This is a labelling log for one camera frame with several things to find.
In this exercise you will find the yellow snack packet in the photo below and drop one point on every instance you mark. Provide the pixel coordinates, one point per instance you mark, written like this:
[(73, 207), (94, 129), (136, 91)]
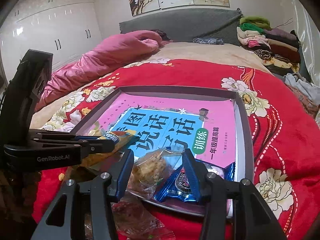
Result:
[(125, 136)]

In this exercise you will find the grey patterned pillow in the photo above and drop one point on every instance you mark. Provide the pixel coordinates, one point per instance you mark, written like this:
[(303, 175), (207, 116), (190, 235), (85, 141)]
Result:
[(207, 41)]

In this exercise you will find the grey headboard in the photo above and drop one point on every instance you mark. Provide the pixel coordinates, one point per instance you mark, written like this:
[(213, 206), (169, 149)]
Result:
[(187, 25)]

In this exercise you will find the pale blue clothes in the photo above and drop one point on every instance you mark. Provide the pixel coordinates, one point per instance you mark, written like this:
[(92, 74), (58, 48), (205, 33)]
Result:
[(300, 85)]

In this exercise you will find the clear pastry packet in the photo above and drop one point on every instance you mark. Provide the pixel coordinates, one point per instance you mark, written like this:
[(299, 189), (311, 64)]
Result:
[(150, 172), (140, 217)]

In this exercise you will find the red floral blanket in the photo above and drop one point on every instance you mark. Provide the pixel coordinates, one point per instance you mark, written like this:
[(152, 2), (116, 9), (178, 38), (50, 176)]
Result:
[(280, 142)]

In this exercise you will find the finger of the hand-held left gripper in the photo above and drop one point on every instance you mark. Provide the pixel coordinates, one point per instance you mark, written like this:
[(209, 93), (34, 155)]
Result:
[(85, 138), (100, 146)]

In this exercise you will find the blue cookie packet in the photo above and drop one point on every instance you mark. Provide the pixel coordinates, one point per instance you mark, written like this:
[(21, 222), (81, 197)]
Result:
[(170, 190)]

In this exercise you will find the white wardrobe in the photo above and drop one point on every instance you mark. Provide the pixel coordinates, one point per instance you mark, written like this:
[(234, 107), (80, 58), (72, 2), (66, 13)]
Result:
[(50, 30)]

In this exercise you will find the dark maroon cloth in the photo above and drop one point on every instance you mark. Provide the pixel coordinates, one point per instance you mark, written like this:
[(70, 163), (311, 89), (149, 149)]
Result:
[(162, 33)]

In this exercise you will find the pink quilt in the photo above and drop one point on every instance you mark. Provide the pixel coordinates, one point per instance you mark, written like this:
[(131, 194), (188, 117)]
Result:
[(100, 60)]

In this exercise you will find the pink book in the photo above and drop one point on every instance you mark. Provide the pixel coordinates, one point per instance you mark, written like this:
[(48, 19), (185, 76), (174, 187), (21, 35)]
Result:
[(170, 102)]

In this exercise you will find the dark cardboard box tray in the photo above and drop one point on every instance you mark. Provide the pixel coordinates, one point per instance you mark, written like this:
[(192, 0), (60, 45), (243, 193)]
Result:
[(247, 150)]

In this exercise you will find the stack of folded clothes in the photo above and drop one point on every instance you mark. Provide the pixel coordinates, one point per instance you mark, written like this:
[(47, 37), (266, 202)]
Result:
[(275, 45)]

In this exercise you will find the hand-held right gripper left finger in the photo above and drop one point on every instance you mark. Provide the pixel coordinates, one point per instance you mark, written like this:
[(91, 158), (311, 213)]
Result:
[(125, 172)]

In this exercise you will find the white satin curtain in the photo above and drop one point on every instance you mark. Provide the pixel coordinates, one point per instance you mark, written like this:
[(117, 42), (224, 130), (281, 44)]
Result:
[(307, 42)]

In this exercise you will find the beige bed sheet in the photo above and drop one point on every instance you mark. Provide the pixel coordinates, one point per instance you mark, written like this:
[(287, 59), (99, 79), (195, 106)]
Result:
[(205, 52)]

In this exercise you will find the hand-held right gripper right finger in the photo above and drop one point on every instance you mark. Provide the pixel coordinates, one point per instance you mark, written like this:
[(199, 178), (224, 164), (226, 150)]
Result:
[(192, 172)]

